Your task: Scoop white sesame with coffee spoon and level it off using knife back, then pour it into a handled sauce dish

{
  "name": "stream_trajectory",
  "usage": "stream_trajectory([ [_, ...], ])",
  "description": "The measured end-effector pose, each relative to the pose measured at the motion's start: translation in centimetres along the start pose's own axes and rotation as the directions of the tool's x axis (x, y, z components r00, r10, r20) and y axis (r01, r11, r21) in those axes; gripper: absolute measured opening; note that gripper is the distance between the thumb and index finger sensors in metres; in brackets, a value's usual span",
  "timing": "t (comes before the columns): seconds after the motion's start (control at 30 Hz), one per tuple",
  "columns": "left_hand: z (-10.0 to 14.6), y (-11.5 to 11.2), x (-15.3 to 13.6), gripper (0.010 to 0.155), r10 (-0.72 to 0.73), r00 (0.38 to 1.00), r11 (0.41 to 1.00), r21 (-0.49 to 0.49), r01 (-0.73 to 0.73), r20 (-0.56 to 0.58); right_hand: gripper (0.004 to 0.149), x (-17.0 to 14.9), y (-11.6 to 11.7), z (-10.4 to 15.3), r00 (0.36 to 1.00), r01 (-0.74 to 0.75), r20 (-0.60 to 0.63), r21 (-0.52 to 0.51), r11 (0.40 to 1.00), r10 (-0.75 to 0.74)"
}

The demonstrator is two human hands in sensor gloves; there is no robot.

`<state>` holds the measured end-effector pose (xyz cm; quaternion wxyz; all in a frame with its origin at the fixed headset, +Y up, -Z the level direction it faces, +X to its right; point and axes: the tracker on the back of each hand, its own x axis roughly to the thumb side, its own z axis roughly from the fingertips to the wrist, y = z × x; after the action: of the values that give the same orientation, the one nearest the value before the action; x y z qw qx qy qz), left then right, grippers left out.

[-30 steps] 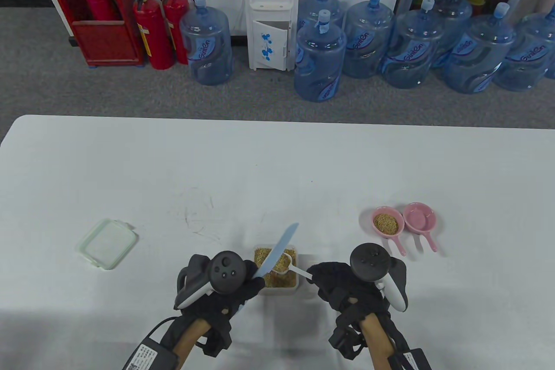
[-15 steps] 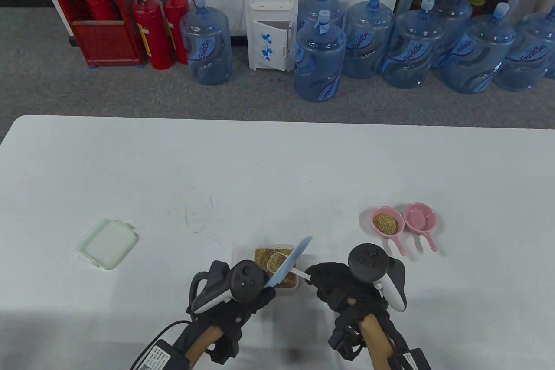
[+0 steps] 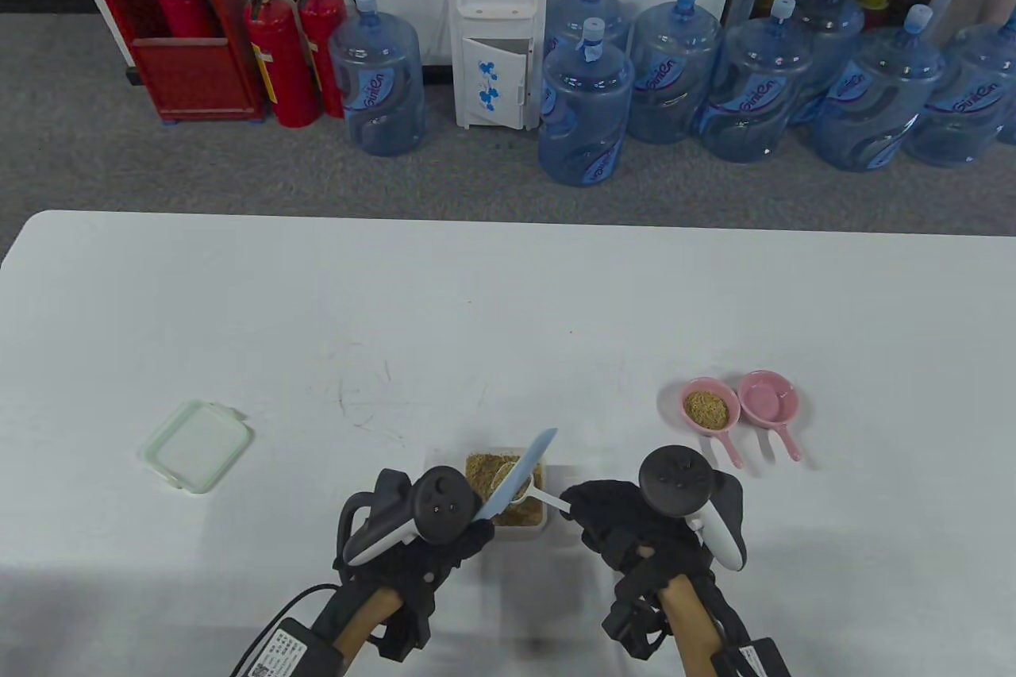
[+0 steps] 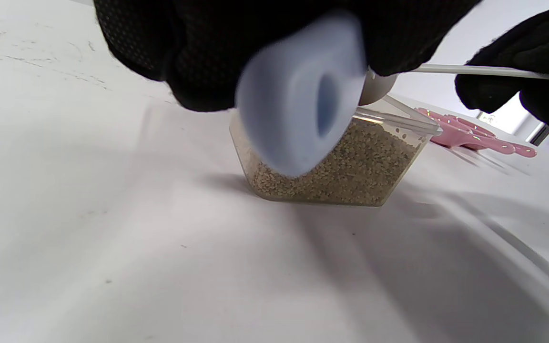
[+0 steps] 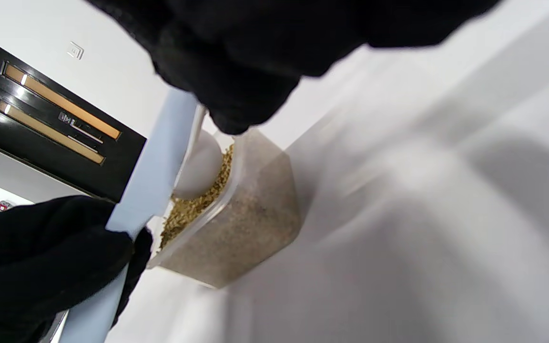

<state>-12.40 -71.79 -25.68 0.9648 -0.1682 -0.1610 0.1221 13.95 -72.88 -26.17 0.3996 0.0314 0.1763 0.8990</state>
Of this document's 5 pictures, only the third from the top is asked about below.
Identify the person's left hand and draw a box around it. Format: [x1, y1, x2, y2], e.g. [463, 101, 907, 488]
[332, 468, 497, 618]

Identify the person's right hand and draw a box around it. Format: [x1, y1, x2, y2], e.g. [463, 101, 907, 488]
[560, 480, 717, 600]

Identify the white measuring spoon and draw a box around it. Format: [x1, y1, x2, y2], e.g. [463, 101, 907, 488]
[491, 461, 574, 513]

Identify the light blue plastic scraper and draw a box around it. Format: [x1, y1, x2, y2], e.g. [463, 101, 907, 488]
[473, 428, 560, 524]

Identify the person's left forearm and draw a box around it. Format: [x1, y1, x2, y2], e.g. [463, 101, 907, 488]
[333, 586, 402, 660]

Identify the person's right forearm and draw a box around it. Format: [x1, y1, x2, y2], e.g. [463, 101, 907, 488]
[659, 578, 729, 677]

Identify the black and white left controller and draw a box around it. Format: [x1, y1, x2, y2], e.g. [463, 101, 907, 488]
[341, 466, 482, 568]

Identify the black and white controller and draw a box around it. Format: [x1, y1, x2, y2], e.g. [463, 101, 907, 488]
[638, 446, 748, 572]
[341, 466, 482, 568]

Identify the clear plastic food container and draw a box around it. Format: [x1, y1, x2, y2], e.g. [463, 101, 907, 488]
[424, 446, 550, 537]

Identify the brown grain in container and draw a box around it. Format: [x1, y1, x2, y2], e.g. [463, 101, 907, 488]
[464, 453, 545, 529]

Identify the black and white right controller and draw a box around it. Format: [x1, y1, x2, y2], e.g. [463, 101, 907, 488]
[638, 446, 748, 572]

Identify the brown grain in dish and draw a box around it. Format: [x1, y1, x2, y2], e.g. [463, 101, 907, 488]
[686, 390, 730, 429]

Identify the clear plastic container lid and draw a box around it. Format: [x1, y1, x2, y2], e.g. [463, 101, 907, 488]
[142, 400, 255, 495]

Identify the row of blue water jugs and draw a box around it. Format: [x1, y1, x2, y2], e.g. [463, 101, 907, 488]
[537, 0, 1016, 188]

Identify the large blue water jug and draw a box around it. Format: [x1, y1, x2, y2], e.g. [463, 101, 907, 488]
[328, 0, 427, 157]

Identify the white water dispenser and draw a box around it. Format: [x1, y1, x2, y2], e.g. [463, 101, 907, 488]
[449, 0, 549, 133]

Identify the red fire extinguisher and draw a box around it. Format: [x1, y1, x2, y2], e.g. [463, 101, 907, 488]
[295, 0, 359, 121]
[156, 0, 212, 39]
[241, 0, 324, 129]

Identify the red fire extinguisher cabinet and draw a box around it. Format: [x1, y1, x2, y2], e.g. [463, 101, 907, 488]
[76, 0, 267, 125]

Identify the black left wrist strap mount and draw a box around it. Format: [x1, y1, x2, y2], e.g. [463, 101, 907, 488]
[373, 598, 436, 664]

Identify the black wrist strap mount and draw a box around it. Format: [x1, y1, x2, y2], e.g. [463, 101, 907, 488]
[373, 598, 436, 664]
[602, 570, 677, 660]

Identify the black right wrist strap mount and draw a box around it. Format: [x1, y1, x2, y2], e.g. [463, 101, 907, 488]
[602, 570, 677, 660]

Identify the pink handled dish with grain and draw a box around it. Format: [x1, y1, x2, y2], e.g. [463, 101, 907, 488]
[682, 379, 745, 470]

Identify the empty pink handled dish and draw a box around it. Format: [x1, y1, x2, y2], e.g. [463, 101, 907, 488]
[737, 370, 804, 463]

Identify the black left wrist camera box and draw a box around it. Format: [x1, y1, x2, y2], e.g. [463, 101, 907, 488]
[235, 617, 352, 677]

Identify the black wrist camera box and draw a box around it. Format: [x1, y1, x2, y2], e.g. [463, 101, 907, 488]
[235, 617, 352, 677]
[713, 637, 791, 677]

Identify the black cable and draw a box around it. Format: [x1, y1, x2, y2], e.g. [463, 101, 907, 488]
[229, 583, 339, 677]

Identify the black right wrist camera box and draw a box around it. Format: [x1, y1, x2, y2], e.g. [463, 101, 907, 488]
[713, 637, 791, 677]

